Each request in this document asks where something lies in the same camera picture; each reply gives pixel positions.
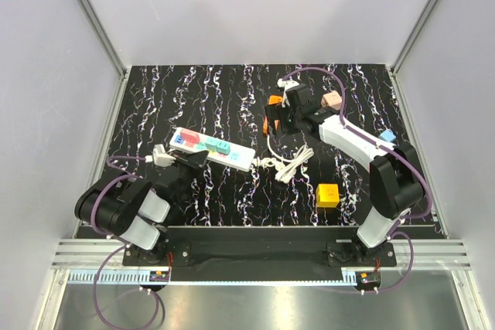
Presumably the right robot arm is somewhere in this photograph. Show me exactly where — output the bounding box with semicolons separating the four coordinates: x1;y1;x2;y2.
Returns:
265;80;426;266

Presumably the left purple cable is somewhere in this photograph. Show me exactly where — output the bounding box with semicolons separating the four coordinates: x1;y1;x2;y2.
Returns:
91;155;166;327

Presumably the beige cube socket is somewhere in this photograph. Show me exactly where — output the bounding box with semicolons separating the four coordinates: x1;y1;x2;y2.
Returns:
321;90;343;111

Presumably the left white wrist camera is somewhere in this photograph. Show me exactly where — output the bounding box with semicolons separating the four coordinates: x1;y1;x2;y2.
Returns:
145;144;176;168

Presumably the white multicolour power strip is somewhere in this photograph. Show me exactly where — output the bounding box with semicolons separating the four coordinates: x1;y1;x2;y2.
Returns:
169;128;255;172

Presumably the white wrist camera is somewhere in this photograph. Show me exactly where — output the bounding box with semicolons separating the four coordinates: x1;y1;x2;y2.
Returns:
277;79;300;108
145;144;176;168

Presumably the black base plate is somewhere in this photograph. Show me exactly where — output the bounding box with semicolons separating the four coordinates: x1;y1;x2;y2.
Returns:
123;226;397;267

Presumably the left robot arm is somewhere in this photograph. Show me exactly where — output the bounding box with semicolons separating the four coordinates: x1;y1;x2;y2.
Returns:
74;145;208;265

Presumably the teal usb charger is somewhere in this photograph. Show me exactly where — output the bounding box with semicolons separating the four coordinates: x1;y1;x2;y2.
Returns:
205;137;219;152

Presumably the green usb charger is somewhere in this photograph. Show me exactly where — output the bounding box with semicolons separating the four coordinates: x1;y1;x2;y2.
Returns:
216;141;230;155

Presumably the pink plug adapter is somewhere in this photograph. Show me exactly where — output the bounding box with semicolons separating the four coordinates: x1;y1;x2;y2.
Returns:
179;128;200;145

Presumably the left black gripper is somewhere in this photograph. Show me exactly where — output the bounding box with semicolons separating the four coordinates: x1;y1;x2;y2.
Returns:
169;149;208;203

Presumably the white coiled power cable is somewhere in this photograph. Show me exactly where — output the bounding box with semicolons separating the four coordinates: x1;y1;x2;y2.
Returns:
253;134;315;184

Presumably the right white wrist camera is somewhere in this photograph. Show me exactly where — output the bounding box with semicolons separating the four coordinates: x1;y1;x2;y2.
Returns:
277;79;300;108

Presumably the yellow cube socket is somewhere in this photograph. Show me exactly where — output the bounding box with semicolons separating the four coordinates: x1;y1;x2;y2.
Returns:
316;183;340;209

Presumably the orange power strip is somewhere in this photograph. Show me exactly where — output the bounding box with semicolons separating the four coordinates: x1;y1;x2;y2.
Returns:
263;95;283;137

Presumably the white strip cord plug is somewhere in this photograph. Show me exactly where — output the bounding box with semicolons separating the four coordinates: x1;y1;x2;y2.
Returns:
252;158;278;168

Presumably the light blue usb charger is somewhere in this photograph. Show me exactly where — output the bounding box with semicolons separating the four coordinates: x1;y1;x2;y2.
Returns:
379;129;397;142

